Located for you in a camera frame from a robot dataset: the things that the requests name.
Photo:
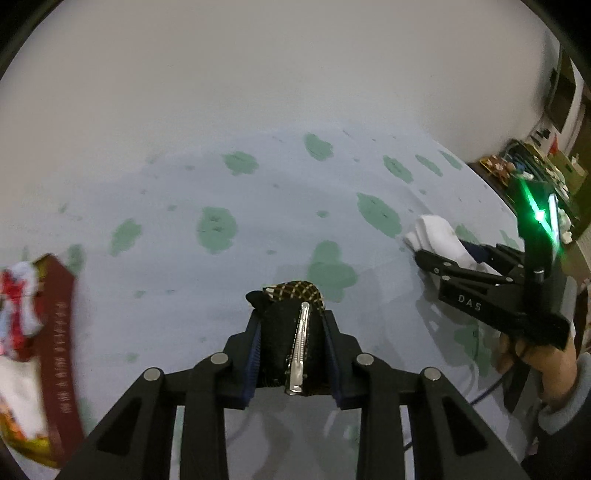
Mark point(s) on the cluttered side table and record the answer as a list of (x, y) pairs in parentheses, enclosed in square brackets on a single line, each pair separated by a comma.
[(549, 166)]

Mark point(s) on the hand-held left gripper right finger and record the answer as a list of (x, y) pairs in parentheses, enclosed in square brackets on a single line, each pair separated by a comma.
[(334, 360)]

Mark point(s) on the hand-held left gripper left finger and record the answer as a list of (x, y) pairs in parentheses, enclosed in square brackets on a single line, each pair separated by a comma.
[(251, 364)]

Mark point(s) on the brown patterned box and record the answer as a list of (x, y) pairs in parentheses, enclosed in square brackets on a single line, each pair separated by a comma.
[(496, 167)]

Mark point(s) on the white and red cloth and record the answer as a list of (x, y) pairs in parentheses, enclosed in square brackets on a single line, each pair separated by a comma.
[(16, 286)]

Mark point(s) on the person's right forearm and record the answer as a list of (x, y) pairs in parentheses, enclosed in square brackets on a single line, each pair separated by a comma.
[(570, 415)]

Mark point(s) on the black bow hair clip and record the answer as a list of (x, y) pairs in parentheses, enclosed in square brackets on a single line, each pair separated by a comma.
[(277, 341)]

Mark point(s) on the red tin box gold inside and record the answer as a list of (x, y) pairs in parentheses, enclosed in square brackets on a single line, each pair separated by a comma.
[(57, 350)]

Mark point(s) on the person's right hand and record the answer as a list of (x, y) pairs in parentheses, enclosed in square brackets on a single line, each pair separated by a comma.
[(554, 369)]

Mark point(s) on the dark wall frame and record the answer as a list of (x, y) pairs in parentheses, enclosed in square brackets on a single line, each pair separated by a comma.
[(561, 87)]

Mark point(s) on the white sock with red trim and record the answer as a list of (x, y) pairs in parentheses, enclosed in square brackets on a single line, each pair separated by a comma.
[(438, 235)]

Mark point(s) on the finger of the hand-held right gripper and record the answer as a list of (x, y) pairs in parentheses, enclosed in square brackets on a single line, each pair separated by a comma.
[(434, 261), (501, 258)]

